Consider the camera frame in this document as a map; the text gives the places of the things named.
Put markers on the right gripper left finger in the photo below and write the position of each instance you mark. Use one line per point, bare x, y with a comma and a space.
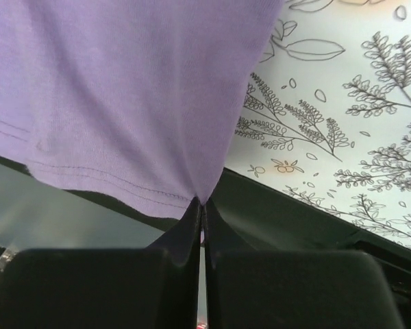
153, 287

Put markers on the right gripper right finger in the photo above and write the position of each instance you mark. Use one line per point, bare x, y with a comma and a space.
248, 288

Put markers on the purple t shirt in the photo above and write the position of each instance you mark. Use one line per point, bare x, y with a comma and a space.
137, 100

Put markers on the floral patterned table mat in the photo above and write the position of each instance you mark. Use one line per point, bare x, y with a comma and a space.
327, 114

